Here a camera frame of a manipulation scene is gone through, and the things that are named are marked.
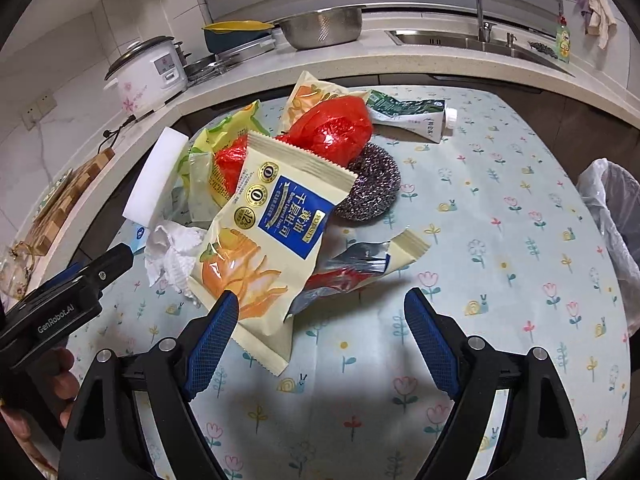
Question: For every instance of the steel wool scrubber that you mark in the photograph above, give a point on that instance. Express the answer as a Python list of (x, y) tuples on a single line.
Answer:
[(372, 180)]

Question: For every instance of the chrome faucet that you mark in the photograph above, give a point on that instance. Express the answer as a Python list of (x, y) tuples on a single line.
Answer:
[(477, 0)]

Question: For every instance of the red plastic bag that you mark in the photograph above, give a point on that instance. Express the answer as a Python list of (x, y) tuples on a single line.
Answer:
[(330, 125)]

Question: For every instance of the yellow blue basin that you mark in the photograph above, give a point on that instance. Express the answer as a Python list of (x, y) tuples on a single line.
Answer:
[(235, 35)]

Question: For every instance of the white rice cooker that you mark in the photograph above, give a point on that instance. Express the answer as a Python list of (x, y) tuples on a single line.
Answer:
[(145, 75)]

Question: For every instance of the purple hanging cloth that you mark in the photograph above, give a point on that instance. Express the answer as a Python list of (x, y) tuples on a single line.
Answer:
[(582, 0)]

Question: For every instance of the sink soap dispenser pump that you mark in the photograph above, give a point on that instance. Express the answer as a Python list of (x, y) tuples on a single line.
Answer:
[(511, 42)]

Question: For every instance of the crumpled white tissue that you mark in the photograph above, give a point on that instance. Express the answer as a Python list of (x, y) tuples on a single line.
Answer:
[(172, 255)]

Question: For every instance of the steel kitchen sink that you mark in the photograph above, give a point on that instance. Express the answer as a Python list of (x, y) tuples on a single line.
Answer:
[(450, 40)]

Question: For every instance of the wall outlet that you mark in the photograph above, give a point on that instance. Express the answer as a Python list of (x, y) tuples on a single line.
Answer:
[(40, 106)]

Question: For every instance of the clear glass container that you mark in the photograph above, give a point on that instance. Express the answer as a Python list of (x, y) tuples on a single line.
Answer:
[(20, 270)]

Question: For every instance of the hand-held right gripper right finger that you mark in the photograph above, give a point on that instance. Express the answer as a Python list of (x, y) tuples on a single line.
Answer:
[(430, 335)]

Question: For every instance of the small cream snack packet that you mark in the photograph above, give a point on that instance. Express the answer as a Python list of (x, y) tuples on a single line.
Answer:
[(305, 95)]

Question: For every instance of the wooden cutting board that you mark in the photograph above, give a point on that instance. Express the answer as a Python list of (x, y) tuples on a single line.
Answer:
[(75, 190)]

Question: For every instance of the green dish soap bottle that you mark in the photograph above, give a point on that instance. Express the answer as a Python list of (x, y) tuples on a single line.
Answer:
[(563, 45)]

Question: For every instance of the metal steamer tray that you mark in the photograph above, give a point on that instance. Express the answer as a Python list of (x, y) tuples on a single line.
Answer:
[(210, 65)]

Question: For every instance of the yellow green plastic package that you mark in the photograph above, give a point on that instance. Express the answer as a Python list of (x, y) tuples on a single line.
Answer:
[(225, 127)]

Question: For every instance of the small blue white packet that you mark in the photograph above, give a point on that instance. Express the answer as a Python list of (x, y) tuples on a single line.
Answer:
[(137, 237)]

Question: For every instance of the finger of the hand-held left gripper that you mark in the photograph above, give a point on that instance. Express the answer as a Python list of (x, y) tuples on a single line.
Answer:
[(110, 267)]

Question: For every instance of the steel colander bowl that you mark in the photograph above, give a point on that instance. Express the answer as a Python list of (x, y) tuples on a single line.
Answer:
[(320, 30)]

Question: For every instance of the floral tablecloth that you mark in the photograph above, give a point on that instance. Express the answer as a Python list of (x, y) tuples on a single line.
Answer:
[(500, 260)]

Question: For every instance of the green white crushed carton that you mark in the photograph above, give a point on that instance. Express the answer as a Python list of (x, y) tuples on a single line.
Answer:
[(410, 112)]

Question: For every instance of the torn foil wrapper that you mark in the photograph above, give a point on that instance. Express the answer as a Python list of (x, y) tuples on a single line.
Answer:
[(350, 260)]

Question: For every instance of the cream hanging cloth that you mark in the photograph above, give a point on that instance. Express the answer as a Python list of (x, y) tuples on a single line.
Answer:
[(602, 15)]

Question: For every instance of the dark counter scrubber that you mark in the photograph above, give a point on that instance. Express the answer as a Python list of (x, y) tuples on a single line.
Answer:
[(542, 49)]

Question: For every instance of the person's left hand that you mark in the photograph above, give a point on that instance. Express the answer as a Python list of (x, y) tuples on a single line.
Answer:
[(67, 385)]

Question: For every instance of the red plastic wrapper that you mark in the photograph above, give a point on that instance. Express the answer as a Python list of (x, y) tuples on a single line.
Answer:
[(230, 170)]

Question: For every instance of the white sponge block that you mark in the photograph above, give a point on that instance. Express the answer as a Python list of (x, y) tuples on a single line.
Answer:
[(152, 180)]

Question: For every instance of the trash bin with plastic bag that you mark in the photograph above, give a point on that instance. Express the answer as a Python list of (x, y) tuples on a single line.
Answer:
[(607, 210)]

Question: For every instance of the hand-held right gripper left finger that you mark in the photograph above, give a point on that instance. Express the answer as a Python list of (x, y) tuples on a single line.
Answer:
[(220, 330)]

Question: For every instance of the large cream snack packet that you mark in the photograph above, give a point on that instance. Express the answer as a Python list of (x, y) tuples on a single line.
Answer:
[(280, 220)]

